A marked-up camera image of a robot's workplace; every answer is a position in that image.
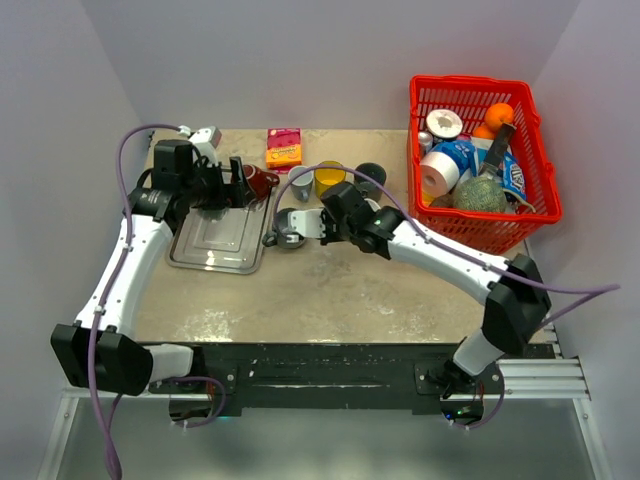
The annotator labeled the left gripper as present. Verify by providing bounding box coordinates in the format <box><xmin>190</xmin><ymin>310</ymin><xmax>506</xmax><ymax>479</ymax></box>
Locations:
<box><xmin>182</xmin><ymin>156</ymin><xmax>255</xmax><ymax>210</ymax></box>

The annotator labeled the dark red mug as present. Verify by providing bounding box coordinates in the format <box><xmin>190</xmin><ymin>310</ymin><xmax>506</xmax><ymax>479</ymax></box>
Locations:
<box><xmin>243</xmin><ymin>164</ymin><xmax>280</xmax><ymax>201</ymax></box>

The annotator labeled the yellow mug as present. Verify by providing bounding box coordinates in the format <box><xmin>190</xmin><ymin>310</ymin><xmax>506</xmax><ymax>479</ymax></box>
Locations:
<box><xmin>314</xmin><ymin>160</ymin><xmax>346</xmax><ymax>198</ymax></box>

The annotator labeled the small light grey mug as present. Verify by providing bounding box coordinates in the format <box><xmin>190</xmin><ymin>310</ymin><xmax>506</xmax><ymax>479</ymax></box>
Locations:
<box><xmin>288</xmin><ymin>165</ymin><xmax>314</xmax><ymax>203</ymax></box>

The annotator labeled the grey round mug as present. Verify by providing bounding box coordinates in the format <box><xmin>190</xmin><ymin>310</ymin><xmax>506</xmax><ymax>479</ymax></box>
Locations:
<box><xmin>261</xmin><ymin>207</ymin><xmax>306</xmax><ymax>249</ymax></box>

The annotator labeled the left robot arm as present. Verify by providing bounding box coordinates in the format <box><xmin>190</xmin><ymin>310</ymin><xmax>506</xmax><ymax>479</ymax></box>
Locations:
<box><xmin>51</xmin><ymin>140</ymin><xmax>255</xmax><ymax>396</ymax></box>

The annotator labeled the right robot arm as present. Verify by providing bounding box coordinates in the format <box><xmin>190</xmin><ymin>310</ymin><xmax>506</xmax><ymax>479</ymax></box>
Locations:
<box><xmin>320</xmin><ymin>182</ymin><xmax>551</xmax><ymax>393</ymax></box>

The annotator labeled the metal tray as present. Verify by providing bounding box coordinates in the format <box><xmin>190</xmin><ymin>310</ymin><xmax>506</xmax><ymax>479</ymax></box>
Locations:
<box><xmin>166</xmin><ymin>196</ymin><xmax>274</xmax><ymax>275</ymax></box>

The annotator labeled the pink orange candy box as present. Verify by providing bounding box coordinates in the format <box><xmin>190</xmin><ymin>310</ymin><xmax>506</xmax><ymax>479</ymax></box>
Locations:
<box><xmin>265</xmin><ymin>128</ymin><xmax>302</xmax><ymax>170</ymax></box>

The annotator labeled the silver can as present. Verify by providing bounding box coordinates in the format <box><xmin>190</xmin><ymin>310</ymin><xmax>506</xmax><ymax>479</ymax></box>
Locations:
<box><xmin>417</xmin><ymin>131</ymin><xmax>434</xmax><ymax>157</ymax></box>

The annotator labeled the white tape roll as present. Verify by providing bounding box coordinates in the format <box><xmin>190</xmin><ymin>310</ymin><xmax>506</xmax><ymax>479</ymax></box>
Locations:
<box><xmin>426</xmin><ymin>109</ymin><xmax>463</xmax><ymax>140</ymax></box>

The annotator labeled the blue white package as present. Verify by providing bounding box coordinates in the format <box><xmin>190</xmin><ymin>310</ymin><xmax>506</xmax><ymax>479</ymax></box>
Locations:
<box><xmin>431</xmin><ymin>140</ymin><xmax>488</xmax><ymax>177</ymax></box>

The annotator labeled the green netted melon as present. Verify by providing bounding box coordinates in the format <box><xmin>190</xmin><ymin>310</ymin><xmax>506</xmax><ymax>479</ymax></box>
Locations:
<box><xmin>453</xmin><ymin>176</ymin><xmax>507</xmax><ymax>213</ymax></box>

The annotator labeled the red plastic basket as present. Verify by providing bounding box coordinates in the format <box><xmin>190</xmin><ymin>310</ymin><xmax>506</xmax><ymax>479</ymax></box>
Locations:
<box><xmin>406</xmin><ymin>75</ymin><xmax>563</xmax><ymax>254</ymax></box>

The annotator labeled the orange fruit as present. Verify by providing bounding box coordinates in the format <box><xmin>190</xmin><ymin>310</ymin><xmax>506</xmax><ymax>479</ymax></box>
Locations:
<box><xmin>472</xmin><ymin>123</ymin><xmax>496</xmax><ymax>140</ymax></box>
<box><xmin>484</xmin><ymin>103</ymin><xmax>514</xmax><ymax>132</ymax></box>

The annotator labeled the blue snack bag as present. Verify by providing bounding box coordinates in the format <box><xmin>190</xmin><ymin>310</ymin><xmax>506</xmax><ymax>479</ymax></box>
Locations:
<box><xmin>499</xmin><ymin>152</ymin><xmax>527</xmax><ymax>202</ymax></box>

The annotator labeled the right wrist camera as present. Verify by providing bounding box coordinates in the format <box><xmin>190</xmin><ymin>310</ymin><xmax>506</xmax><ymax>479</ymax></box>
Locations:
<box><xmin>288</xmin><ymin>208</ymin><xmax>327</xmax><ymax>239</ymax></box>

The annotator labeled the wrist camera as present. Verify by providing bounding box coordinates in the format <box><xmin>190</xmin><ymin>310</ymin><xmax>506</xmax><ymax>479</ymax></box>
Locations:
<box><xmin>178</xmin><ymin>125</ymin><xmax>222</xmax><ymax>164</ymax></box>
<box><xmin>288</xmin><ymin>208</ymin><xmax>327</xmax><ymax>239</ymax></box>

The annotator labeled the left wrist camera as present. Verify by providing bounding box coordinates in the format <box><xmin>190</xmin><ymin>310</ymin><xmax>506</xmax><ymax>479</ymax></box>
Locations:
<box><xmin>178</xmin><ymin>125</ymin><xmax>222</xmax><ymax>164</ymax></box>

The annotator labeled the brown handled tool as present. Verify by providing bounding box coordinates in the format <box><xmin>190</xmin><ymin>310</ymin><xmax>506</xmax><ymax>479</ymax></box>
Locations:
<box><xmin>478</xmin><ymin>123</ymin><xmax>516</xmax><ymax>176</ymax></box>

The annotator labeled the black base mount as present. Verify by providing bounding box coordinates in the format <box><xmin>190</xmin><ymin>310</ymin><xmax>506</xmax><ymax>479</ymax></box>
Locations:
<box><xmin>149</xmin><ymin>343</ymin><xmax>504</xmax><ymax>419</ymax></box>

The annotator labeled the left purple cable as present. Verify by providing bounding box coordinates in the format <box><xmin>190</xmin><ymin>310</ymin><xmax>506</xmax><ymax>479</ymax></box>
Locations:
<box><xmin>87</xmin><ymin>123</ymin><xmax>229</xmax><ymax>480</ymax></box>

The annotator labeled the aluminium frame rail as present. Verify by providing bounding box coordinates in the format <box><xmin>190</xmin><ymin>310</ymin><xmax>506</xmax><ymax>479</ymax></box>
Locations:
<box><xmin>37</xmin><ymin>324</ymin><xmax>611</xmax><ymax>480</ymax></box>

